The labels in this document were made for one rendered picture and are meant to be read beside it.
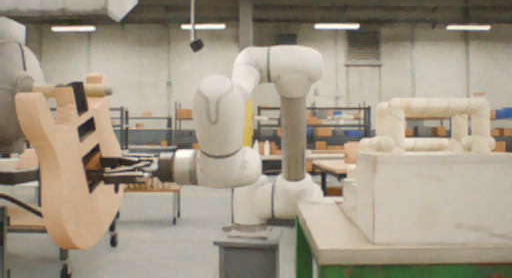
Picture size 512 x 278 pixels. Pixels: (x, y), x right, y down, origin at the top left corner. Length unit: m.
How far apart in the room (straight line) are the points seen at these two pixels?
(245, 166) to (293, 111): 0.55
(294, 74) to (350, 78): 11.11
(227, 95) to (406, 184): 0.39
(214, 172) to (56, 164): 0.34
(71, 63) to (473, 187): 13.45
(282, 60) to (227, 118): 0.57
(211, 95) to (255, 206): 0.90
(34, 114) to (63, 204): 0.20
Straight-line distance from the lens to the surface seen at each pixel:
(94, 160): 0.98
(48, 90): 1.01
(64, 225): 0.87
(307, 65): 1.27
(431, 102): 0.76
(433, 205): 0.75
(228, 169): 0.83
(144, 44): 12.92
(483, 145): 0.80
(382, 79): 12.67
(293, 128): 1.38
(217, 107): 0.73
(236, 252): 1.58
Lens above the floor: 1.13
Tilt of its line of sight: 1 degrees up
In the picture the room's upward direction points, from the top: straight up
